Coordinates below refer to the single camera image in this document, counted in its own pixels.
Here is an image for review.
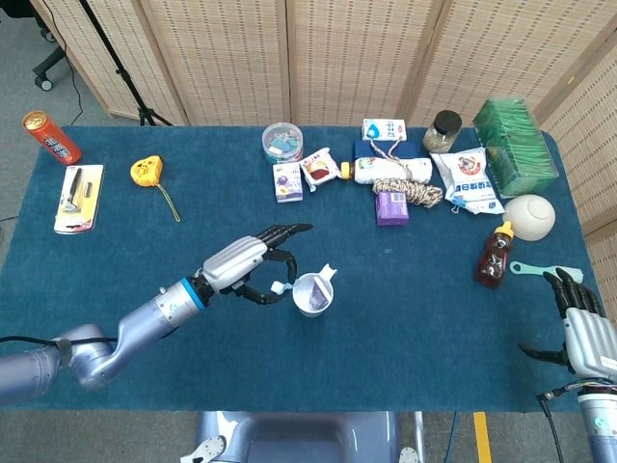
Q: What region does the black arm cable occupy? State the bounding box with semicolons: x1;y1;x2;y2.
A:
0;334;120;349
536;384;582;463

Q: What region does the clear round tub of clips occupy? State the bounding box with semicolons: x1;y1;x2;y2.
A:
261;122;305;164

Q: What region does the black tripod stand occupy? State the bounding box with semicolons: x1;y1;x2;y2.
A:
79;0;174;127

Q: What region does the mint green scoop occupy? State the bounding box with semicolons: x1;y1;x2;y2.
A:
509;260;584;284

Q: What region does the purple white toothpaste tube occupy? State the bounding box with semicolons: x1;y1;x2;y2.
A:
308;282;331;309

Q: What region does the white bottle yellow cap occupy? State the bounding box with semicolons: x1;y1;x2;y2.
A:
340;156;434;185

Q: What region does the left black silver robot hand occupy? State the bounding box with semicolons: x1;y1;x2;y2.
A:
192;223;314;306

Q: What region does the red drink can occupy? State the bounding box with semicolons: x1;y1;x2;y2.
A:
21;110;83;167

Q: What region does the white snack bag blue text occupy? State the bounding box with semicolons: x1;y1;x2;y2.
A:
429;147;506;216

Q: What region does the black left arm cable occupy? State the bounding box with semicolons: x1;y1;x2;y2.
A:
0;334;120;349

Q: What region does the yellow tape measure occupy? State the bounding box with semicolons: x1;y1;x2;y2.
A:
129;154;182;224

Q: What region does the cake snack packet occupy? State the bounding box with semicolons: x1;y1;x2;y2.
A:
298;147;342;193

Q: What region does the blue tablecloth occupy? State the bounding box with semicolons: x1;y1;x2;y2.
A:
0;125;602;414

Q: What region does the dark blue flat box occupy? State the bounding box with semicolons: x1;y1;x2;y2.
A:
353;140;419;160

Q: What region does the cream bowl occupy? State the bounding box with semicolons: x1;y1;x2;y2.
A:
502;194;556;242

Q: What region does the beige rope bundle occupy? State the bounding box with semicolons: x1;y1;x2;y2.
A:
368;137;443;209

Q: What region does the black office chair base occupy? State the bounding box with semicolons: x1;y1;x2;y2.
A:
0;0;68;93

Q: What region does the white plastic measuring cup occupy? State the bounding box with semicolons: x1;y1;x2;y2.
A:
291;263;338;318

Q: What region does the grey robot torso base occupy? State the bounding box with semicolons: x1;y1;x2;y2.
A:
180;410;425;463

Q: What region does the blue floor cable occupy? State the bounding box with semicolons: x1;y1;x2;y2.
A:
443;412;460;463

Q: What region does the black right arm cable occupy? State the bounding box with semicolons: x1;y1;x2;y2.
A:
536;384;582;463

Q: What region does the purple wrapped box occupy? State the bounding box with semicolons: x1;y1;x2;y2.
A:
375;190;410;228

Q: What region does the glass jar black lid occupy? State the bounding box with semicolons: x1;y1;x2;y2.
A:
422;110;463;154

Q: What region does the brown honey bottle orange cap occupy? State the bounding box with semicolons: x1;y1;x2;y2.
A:
474;221;515;289

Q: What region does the white blue milk carton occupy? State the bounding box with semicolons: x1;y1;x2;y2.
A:
362;118;408;142

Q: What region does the thin black hanging cable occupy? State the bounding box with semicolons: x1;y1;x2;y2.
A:
47;0;86;122

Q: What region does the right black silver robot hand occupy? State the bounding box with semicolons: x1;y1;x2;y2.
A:
519;267;617;378

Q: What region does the razor in yellow blister pack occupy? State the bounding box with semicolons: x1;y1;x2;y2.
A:
53;164;105;236

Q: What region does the small purple white carton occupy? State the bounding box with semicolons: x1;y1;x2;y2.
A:
272;161;305;204

